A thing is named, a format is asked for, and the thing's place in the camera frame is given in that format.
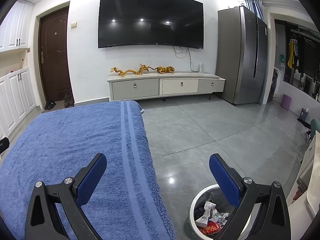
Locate purple small bin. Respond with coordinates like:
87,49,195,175
280,94,292,110

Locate dark shoes by door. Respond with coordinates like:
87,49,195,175
44,94,74,111

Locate white shoe cabinet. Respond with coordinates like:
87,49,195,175
1,0,36,138

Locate hanging yellow clothes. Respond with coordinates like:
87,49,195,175
287,39,299,69

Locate golden dragon figurine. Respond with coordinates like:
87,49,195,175
110,64,149,77

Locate white printed paper wrapper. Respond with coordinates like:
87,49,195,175
195,201,229,228

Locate red snack bag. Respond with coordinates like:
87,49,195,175
198,221,224,236

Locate white grey tv cabinet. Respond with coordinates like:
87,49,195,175
107,72,225,101

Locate tv power cables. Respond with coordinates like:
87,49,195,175
172,45,198,73

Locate white round trash bin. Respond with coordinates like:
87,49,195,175
188,183,261,240

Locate wall-mounted black television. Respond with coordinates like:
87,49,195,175
98,0,204,49

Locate dark brown entrance door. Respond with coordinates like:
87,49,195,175
38,7,72,102

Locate golden tiger figurine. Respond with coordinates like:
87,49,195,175
154,66,175,74

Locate blue fluffy rug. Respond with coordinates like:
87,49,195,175
1,101,175,239

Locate grey double-door refrigerator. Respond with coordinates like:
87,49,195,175
216,5,268,105

